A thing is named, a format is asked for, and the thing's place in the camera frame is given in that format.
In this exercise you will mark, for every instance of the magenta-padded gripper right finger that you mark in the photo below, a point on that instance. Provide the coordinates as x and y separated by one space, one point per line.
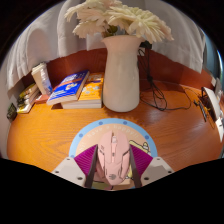
156 170

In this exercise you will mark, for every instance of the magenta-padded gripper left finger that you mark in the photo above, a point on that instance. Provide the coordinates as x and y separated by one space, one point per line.
68 170

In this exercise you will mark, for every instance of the pink computer mouse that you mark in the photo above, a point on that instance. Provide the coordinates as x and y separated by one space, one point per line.
113 156

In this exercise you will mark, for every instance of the round blue-rimmed mouse pad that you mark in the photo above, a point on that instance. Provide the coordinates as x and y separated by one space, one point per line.
86 133

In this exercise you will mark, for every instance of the white book with yellow spine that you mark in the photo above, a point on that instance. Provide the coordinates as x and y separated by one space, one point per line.
25 108

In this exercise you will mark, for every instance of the white paper sheet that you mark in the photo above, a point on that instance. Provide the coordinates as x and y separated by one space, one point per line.
220 128

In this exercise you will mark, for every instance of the red notebook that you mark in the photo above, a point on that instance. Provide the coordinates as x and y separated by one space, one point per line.
41 98

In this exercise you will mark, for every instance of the black-spined book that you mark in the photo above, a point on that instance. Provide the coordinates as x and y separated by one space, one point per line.
29 98

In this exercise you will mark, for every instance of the orange-covered book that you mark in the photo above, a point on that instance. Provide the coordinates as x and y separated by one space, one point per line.
91 91

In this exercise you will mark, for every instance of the white flat device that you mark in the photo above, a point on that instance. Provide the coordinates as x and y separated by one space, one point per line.
211 103

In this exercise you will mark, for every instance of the yellow-covered book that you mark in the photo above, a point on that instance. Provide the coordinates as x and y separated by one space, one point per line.
26 90

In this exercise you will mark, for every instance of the white lidded tumbler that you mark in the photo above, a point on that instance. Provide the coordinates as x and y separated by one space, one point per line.
40 76

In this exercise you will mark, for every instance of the white ceramic vase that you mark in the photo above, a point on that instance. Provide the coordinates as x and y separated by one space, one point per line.
121 76

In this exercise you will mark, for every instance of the white pleated curtain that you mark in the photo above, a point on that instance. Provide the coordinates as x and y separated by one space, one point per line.
40 30

